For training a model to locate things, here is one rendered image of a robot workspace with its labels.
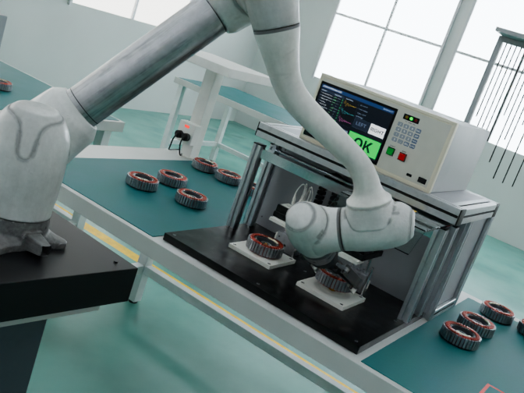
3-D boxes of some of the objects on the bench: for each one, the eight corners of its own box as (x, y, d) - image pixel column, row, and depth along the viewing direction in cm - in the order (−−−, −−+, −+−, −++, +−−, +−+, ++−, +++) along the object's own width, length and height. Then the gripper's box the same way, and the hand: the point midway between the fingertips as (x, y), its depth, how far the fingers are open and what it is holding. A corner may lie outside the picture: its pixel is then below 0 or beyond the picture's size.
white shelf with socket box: (193, 182, 262) (230, 69, 251) (127, 147, 279) (159, 40, 269) (242, 181, 292) (277, 79, 281) (180, 150, 309) (210, 53, 298)
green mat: (152, 237, 189) (153, 236, 189) (18, 156, 218) (18, 156, 218) (309, 217, 269) (309, 217, 269) (196, 161, 298) (196, 160, 298)
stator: (341, 296, 179) (346, 284, 178) (307, 277, 184) (312, 265, 183) (359, 291, 188) (363, 278, 188) (325, 273, 194) (330, 261, 193)
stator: (152, 181, 242) (155, 171, 242) (160, 175, 253) (163, 166, 253) (182, 191, 242) (185, 182, 241) (188, 185, 253) (191, 176, 252)
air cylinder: (292, 256, 207) (298, 240, 206) (272, 246, 210) (277, 230, 209) (299, 255, 211) (306, 238, 210) (280, 244, 215) (286, 228, 213)
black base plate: (356, 355, 159) (359, 346, 159) (162, 239, 190) (164, 231, 189) (421, 318, 199) (424, 312, 199) (252, 228, 230) (254, 221, 229)
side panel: (428, 320, 199) (472, 221, 192) (419, 316, 201) (462, 217, 193) (454, 305, 223) (494, 217, 216) (447, 301, 225) (486, 213, 217)
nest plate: (341, 311, 177) (343, 306, 177) (295, 285, 184) (296, 281, 184) (364, 302, 190) (366, 298, 190) (320, 277, 197) (321, 274, 197)
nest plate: (268, 270, 189) (270, 266, 188) (228, 246, 196) (228, 242, 195) (295, 263, 201) (295, 260, 201) (255, 242, 208) (256, 238, 208)
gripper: (274, 242, 173) (295, 271, 192) (352, 284, 162) (366, 311, 181) (290, 217, 175) (309, 249, 194) (368, 258, 164) (380, 288, 183)
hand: (335, 277), depth 186 cm, fingers closed on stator, 11 cm apart
